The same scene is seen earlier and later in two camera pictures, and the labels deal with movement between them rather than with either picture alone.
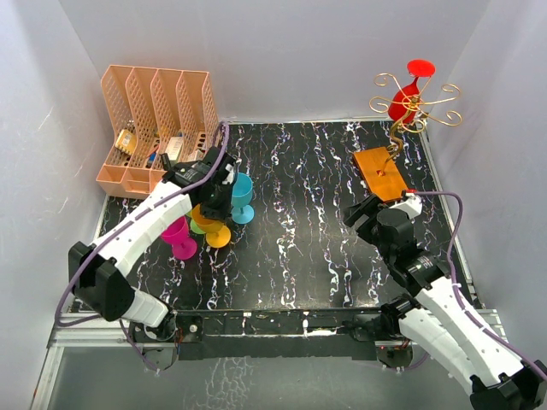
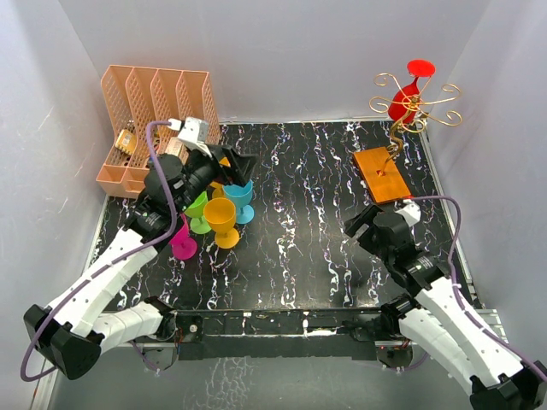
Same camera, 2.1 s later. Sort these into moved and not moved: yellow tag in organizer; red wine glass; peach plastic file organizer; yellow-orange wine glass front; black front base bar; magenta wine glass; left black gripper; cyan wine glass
Moved: left black gripper; yellow-orange wine glass front
Not moved: magenta wine glass; black front base bar; red wine glass; cyan wine glass; peach plastic file organizer; yellow tag in organizer
